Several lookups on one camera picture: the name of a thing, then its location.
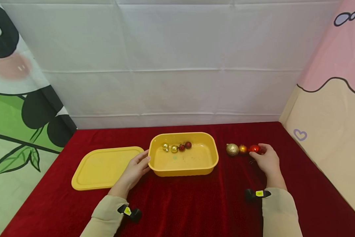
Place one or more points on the person's left forearm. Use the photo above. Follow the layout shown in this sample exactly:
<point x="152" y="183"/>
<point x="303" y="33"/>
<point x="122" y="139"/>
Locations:
<point x="104" y="217"/>

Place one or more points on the yellow plastic container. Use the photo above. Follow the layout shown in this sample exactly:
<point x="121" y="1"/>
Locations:
<point x="195" y="161"/>

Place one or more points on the shiny gold bauble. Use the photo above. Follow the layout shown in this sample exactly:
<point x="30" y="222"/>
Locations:
<point x="174" y="149"/>

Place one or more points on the person's right hand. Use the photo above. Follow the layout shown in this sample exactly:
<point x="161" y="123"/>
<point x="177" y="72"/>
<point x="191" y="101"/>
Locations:
<point x="269" y="164"/>

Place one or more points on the small gold bauble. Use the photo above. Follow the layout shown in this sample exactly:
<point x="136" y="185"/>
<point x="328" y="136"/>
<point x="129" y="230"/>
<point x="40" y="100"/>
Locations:
<point x="165" y="147"/>

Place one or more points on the person's left hand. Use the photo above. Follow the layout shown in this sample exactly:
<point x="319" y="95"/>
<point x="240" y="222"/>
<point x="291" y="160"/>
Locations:
<point x="131" y="176"/>

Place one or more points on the black wrist band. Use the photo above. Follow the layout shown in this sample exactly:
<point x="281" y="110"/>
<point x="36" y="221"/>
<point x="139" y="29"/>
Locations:
<point x="256" y="194"/>
<point x="131" y="213"/>

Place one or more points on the orange gold bauble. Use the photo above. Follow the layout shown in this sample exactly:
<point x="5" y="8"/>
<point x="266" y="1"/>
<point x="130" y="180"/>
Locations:
<point x="243" y="149"/>

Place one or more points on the person's right thumb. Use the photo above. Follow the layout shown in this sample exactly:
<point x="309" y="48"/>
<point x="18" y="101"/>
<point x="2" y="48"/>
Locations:
<point x="255" y="156"/>

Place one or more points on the shiny red bauble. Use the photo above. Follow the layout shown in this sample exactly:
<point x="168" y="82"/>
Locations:
<point x="253" y="148"/>

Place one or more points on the gold glitter bauble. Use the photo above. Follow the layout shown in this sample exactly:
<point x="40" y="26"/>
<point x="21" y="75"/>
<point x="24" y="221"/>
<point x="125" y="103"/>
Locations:
<point x="232" y="149"/>

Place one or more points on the yellow plastic lid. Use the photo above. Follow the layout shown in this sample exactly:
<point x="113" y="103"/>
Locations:
<point x="103" y="168"/>

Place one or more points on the dark red bauble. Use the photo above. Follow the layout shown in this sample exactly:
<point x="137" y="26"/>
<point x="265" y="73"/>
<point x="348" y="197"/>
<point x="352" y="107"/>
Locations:
<point x="188" y="145"/>

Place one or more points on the person's right index finger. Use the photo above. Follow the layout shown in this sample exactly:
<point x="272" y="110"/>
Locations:
<point x="264" y="147"/>

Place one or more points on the person's left fingers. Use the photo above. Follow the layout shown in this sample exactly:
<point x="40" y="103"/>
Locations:
<point x="143" y="159"/>

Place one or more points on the person's right forearm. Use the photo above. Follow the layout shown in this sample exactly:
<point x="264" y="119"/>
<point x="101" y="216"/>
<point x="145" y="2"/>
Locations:
<point x="279" y="214"/>

